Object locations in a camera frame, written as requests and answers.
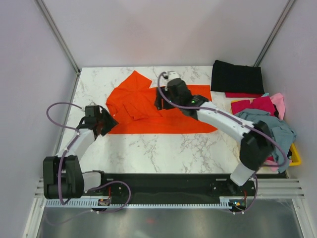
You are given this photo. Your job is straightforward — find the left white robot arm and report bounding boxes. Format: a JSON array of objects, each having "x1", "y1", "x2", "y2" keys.
[{"x1": 43, "y1": 102, "x2": 118, "y2": 205}]

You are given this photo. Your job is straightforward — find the right aluminium frame post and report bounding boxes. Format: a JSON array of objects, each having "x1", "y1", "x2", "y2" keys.
[{"x1": 253, "y1": 0, "x2": 297, "y2": 67}]

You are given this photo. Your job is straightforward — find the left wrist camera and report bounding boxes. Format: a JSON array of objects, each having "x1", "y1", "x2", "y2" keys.
[{"x1": 88, "y1": 101, "x2": 97, "y2": 106}]

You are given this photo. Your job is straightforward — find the aluminium frame post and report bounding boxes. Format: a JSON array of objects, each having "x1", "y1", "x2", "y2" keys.
[
  {"x1": 253, "y1": 0, "x2": 297, "y2": 67},
  {"x1": 33, "y1": 0, "x2": 82, "y2": 75}
]

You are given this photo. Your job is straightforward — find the folded black t shirt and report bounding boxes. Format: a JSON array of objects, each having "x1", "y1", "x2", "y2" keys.
[{"x1": 211, "y1": 60, "x2": 264, "y2": 94}]

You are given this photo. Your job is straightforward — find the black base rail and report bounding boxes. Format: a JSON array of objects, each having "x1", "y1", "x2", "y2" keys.
[{"x1": 87, "y1": 173, "x2": 256, "y2": 204}]

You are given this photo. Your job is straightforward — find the folded red t shirt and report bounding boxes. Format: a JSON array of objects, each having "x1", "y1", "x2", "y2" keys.
[{"x1": 225, "y1": 92, "x2": 262, "y2": 98}]

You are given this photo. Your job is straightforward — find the grey blue t shirt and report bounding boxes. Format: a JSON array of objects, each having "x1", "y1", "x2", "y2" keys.
[{"x1": 234, "y1": 109, "x2": 298, "y2": 174}]

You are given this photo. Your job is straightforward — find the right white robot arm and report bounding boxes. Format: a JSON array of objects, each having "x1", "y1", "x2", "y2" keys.
[{"x1": 155, "y1": 71, "x2": 274, "y2": 195}]

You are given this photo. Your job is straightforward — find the pink t shirt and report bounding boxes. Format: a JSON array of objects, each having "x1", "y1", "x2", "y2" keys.
[{"x1": 270, "y1": 93, "x2": 286, "y2": 119}]

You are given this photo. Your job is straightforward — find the orange t shirt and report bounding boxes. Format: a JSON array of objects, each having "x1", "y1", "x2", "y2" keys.
[{"x1": 106, "y1": 71, "x2": 217, "y2": 134}]

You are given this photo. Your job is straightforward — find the yellow plastic bin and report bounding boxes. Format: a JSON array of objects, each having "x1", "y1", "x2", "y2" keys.
[{"x1": 231, "y1": 99, "x2": 302, "y2": 166}]

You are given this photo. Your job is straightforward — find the left aluminium frame post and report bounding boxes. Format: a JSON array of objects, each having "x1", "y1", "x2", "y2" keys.
[{"x1": 33, "y1": 0, "x2": 82, "y2": 75}]

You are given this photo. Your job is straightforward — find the magenta t shirt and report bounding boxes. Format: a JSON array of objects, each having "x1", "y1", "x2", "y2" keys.
[{"x1": 231, "y1": 96, "x2": 276, "y2": 116}]

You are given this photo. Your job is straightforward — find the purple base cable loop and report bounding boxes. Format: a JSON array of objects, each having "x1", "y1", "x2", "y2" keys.
[{"x1": 90, "y1": 181, "x2": 133, "y2": 213}]

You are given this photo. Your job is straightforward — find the white slotted cable duct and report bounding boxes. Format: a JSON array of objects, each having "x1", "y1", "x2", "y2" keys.
[{"x1": 45, "y1": 196, "x2": 238, "y2": 209}]

